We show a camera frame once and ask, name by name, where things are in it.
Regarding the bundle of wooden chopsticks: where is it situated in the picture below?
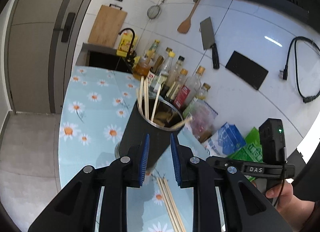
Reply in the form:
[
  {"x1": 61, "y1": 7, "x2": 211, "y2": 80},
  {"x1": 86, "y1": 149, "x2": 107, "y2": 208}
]
[{"x1": 156, "y1": 177, "x2": 187, "y2": 232}]

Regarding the blue daisy print tablecloth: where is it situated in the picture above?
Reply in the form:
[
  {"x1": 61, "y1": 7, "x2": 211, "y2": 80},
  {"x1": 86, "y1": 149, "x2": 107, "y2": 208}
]
[{"x1": 59, "y1": 66, "x2": 225, "y2": 232}]

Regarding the grey door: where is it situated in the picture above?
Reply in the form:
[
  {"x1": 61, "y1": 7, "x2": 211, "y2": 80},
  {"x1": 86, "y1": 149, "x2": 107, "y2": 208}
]
[{"x1": 5, "y1": 0, "x2": 100, "y2": 115}]

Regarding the row of condiment bottles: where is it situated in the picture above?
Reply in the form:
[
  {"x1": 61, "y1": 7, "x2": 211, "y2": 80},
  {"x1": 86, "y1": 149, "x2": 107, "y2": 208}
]
[{"x1": 132, "y1": 39, "x2": 212, "y2": 114}]

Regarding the wooden cutting board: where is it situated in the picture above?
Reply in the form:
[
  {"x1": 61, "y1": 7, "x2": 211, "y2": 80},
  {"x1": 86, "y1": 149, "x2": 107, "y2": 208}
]
[{"x1": 88, "y1": 3, "x2": 128, "y2": 48}]

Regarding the black faucet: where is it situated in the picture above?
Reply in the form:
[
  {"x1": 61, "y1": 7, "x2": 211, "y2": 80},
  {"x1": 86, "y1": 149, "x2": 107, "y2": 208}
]
[{"x1": 117, "y1": 28, "x2": 136, "y2": 63}]

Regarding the cleaver with black handle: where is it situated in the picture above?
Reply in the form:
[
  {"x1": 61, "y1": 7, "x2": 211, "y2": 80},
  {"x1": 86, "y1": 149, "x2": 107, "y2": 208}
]
[{"x1": 199, "y1": 17, "x2": 220, "y2": 70}]

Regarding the yellow oil jug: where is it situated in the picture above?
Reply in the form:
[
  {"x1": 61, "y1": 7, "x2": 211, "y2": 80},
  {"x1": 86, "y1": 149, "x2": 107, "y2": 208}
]
[{"x1": 116, "y1": 33, "x2": 138, "y2": 56}]

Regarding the hanging metal strainer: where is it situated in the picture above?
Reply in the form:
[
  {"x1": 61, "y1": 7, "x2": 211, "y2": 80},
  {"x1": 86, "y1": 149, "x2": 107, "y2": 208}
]
[{"x1": 146, "y1": 0, "x2": 170, "y2": 20}]

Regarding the dark kitchen sink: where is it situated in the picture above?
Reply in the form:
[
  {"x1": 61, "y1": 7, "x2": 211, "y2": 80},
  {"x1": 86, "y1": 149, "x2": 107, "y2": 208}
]
[{"x1": 76, "y1": 43, "x2": 133, "y2": 74}]

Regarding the hanging wooden spatula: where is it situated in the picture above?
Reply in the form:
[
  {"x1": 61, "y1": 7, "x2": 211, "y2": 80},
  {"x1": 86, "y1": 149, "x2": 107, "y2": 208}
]
[{"x1": 177, "y1": 0, "x2": 206, "y2": 34}]

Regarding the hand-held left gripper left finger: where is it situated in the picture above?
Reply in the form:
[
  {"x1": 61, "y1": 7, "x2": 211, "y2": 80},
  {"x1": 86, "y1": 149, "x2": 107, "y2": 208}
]
[{"x1": 27, "y1": 133, "x2": 150, "y2": 232}]

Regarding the person's right hand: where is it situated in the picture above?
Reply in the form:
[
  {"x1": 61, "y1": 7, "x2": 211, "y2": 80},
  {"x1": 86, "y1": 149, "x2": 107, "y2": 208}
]
[{"x1": 266, "y1": 184, "x2": 315, "y2": 225}]

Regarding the black cylindrical utensil holder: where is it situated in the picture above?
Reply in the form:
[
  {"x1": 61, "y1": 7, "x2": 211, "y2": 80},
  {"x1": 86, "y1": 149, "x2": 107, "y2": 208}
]
[{"x1": 117, "y1": 98, "x2": 187, "y2": 172}]

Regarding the blue and white bag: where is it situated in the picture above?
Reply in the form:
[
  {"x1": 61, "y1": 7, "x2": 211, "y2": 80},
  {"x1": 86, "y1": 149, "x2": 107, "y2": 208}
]
[{"x1": 204, "y1": 122, "x2": 247, "y2": 157}]

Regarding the clear bag with pink print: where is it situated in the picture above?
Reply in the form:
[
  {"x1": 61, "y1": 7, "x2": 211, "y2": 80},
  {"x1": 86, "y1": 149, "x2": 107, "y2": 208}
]
[{"x1": 185, "y1": 101, "x2": 218, "y2": 144}]

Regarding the single wooden chopstick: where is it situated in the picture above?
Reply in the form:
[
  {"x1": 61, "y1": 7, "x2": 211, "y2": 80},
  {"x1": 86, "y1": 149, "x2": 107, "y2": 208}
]
[
  {"x1": 171, "y1": 115, "x2": 193, "y2": 130},
  {"x1": 151, "y1": 83, "x2": 162, "y2": 122},
  {"x1": 139, "y1": 76, "x2": 145, "y2": 115},
  {"x1": 144, "y1": 79, "x2": 150, "y2": 121},
  {"x1": 137, "y1": 88, "x2": 145, "y2": 118}
]

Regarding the black power cable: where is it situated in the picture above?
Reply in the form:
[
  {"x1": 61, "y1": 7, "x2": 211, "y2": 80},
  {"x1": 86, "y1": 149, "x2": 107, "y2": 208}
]
[{"x1": 278, "y1": 36, "x2": 320, "y2": 104}]

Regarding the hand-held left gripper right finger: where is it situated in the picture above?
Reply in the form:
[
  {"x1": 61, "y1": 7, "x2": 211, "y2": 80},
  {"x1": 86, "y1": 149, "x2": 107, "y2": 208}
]
[{"x1": 170, "y1": 133, "x2": 293, "y2": 232}]

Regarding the black door lock handle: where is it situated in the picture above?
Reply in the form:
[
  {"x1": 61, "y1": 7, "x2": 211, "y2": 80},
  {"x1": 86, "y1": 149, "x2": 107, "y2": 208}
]
[{"x1": 54, "y1": 12, "x2": 76, "y2": 43}]

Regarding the green bag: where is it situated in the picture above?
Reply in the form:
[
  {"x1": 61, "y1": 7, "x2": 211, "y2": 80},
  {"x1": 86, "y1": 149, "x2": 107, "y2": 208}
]
[{"x1": 227, "y1": 127, "x2": 264, "y2": 181}]

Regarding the black rectangular wall panel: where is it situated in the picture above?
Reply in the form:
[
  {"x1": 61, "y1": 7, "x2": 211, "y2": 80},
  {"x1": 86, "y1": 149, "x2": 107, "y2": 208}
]
[{"x1": 225, "y1": 50, "x2": 269, "y2": 91}]

